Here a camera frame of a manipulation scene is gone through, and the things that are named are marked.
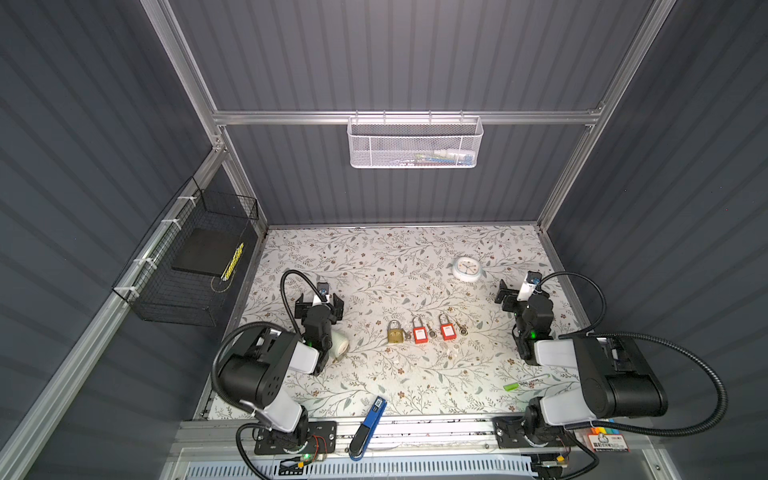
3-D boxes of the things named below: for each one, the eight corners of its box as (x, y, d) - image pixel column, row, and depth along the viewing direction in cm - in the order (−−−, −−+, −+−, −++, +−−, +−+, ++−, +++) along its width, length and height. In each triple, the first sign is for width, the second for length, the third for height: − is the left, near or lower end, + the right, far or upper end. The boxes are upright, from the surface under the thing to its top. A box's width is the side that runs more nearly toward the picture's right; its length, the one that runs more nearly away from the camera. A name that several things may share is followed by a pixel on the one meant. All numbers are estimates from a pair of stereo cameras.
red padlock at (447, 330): (444, 341, 92) (444, 338, 90) (434, 318, 97) (435, 315, 95) (456, 338, 92) (457, 335, 91) (447, 315, 97) (448, 312, 96)
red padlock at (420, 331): (413, 343, 91) (413, 340, 90) (412, 319, 97) (412, 316, 95) (427, 343, 91) (428, 340, 90) (425, 319, 97) (426, 316, 95)
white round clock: (454, 282, 106) (456, 277, 103) (451, 262, 112) (452, 256, 109) (482, 282, 106) (484, 277, 103) (477, 262, 112) (479, 256, 109)
